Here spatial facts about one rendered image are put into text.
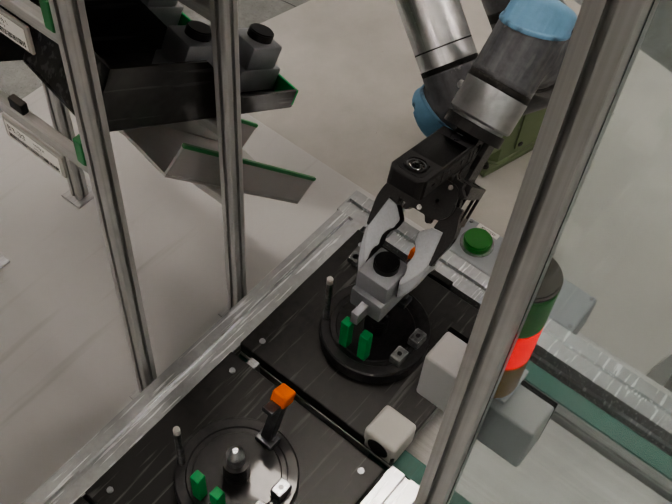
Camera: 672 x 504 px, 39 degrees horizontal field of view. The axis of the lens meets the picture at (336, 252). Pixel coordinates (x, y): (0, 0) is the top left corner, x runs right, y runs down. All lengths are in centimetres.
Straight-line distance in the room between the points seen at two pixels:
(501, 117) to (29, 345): 70
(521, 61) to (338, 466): 50
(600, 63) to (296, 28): 126
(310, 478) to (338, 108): 71
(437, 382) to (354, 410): 27
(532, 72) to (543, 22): 5
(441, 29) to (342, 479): 54
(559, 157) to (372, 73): 110
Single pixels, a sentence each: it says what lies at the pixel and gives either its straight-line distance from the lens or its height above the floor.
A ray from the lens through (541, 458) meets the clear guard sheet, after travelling 84.
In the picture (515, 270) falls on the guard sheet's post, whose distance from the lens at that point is 67.
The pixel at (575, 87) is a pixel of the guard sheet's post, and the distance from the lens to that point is 53.
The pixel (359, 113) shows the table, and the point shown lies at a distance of 159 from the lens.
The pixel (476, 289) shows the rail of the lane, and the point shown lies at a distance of 126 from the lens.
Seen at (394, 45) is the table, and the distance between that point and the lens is 172.
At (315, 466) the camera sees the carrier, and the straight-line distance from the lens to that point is 110.
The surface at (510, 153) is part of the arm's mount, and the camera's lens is 155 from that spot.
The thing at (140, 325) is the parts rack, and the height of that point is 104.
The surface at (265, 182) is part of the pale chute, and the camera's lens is 120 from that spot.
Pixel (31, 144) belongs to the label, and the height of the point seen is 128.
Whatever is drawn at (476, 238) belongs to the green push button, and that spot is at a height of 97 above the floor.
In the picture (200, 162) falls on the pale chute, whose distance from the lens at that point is 108.
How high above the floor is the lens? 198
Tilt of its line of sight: 54 degrees down
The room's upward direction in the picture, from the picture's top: 6 degrees clockwise
